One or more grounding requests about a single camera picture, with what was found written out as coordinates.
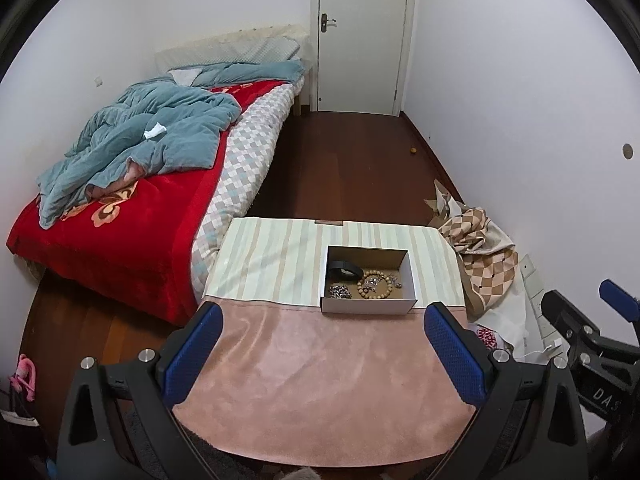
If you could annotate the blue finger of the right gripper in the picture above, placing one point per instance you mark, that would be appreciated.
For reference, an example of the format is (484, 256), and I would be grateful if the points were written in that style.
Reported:
(623, 303)

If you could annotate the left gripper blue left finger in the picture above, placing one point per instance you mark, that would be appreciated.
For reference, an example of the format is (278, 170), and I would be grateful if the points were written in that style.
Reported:
(186, 351)

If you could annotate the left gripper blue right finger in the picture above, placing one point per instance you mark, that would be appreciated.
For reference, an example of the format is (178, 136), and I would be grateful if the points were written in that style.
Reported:
(461, 353)

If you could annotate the white plastic bag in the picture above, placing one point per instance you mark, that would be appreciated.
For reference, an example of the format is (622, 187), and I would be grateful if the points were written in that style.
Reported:
(513, 321)

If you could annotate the silver pendant in box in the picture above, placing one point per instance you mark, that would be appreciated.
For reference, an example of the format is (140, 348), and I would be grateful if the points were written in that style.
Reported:
(393, 281)

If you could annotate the checkered beige cloth pile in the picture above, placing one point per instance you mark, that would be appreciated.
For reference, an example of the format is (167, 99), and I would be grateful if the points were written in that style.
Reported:
(487, 257)

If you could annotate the pink striped table cloth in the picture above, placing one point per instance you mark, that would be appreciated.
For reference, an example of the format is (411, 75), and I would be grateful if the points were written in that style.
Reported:
(289, 384)

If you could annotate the white cardboard box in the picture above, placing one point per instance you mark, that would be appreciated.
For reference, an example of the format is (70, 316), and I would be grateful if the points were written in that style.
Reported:
(354, 282)

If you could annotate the pink slipper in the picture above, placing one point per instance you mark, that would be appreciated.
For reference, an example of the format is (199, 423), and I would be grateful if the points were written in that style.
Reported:
(23, 381)

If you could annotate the red bed blanket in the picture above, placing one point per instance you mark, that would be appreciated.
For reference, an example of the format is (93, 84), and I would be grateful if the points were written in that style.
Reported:
(134, 246)

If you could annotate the blue-grey quilt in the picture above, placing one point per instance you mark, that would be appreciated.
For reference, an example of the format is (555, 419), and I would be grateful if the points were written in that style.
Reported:
(162, 125)

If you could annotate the checkered mattress pad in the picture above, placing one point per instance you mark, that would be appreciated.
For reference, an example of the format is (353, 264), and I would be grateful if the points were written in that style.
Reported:
(249, 153)

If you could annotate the white door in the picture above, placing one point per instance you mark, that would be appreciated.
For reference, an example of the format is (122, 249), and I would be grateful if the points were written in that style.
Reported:
(361, 63)

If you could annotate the metal door handle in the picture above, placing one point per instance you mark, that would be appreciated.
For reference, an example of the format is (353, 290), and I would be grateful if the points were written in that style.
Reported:
(326, 23)

